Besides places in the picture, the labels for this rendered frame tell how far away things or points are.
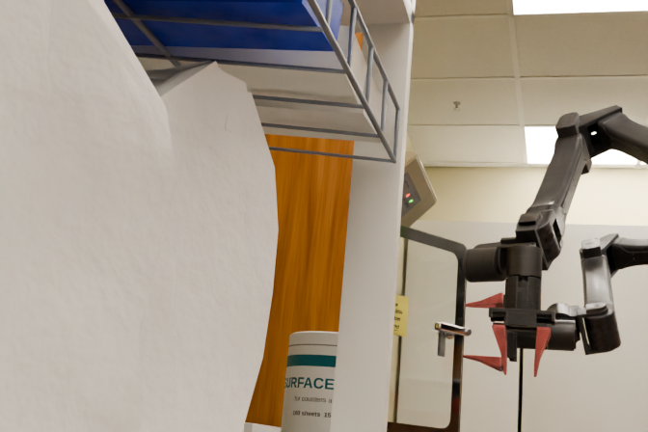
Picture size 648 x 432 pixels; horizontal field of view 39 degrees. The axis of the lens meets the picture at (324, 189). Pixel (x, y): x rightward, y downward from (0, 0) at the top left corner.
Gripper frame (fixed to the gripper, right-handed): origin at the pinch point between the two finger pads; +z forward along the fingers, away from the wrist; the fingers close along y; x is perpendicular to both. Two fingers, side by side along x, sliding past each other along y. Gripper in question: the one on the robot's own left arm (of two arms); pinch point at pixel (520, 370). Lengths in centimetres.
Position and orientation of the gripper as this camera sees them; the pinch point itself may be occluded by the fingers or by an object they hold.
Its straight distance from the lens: 150.7
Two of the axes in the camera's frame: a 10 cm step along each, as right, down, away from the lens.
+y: -9.7, -0.2, 2.6
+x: -2.4, -2.9, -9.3
